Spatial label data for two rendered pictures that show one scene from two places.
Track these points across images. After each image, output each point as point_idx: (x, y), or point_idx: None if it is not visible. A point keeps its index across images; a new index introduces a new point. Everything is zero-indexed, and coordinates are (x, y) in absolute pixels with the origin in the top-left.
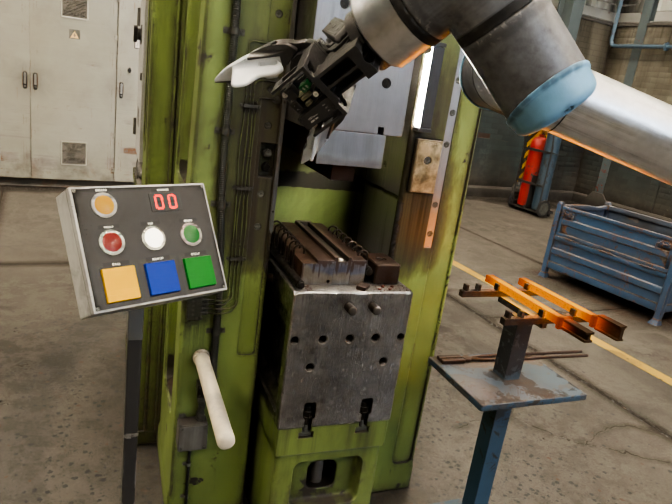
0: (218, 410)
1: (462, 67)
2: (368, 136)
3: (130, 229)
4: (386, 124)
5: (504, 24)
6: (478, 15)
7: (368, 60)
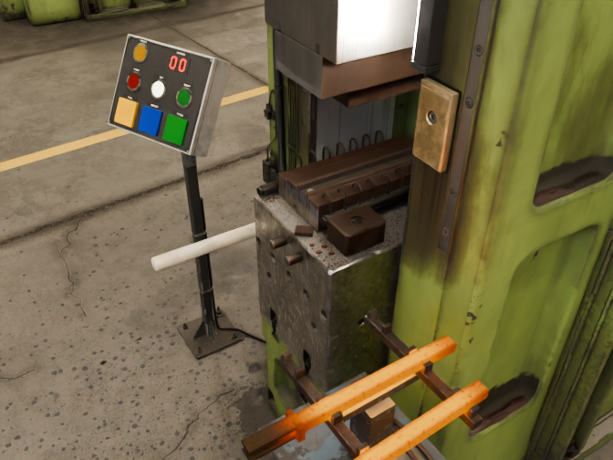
0: (185, 246)
1: None
2: (307, 52)
3: (148, 77)
4: (321, 41)
5: None
6: None
7: None
